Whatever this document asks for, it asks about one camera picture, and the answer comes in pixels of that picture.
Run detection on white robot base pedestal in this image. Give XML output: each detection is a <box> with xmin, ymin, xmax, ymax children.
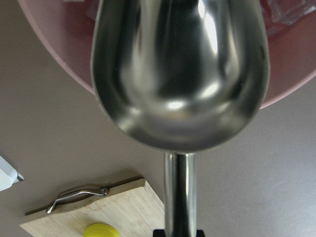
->
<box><xmin>0</xmin><ymin>157</ymin><xmax>25</xmax><ymax>191</ymax></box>

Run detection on yellow lemon half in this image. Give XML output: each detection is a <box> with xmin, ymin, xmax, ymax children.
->
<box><xmin>83</xmin><ymin>223</ymin><xmax>120</xmax><ymax>237</ymax></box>

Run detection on pink bowl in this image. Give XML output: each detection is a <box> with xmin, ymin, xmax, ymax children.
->
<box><xmin>19</xmin><ymin>0</ymin><xmax>316</xmax><ymax>107</ymax></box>

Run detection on ice cubes pile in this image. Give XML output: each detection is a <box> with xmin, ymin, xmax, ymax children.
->
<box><xmin>260</xmin><ymin>0</ymin><xmax>316</xmax><ymax>37</ymax></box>

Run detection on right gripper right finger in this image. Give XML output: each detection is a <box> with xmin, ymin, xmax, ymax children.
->
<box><xmin>196</xmin><ymin>230</ymin><xmax>205</xmax><ymax>237</ymax></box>

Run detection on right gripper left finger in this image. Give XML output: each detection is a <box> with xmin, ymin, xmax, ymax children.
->
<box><xmin>153</xmin><ymin>229</ymin><xmax>166</xmax><ymax>237</ymax></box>

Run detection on steel ice scoop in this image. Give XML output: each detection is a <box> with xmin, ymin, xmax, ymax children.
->
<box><xmin>90</xmin><ymin>0</ymin><xmax>270</xmax><ymax>237</ymax></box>

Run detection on bamboo cutting board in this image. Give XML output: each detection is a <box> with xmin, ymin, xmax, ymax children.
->
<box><xmin>20</xmin><ymin>178</ymin><xmax>164</xmax><ymax>237</ymax></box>

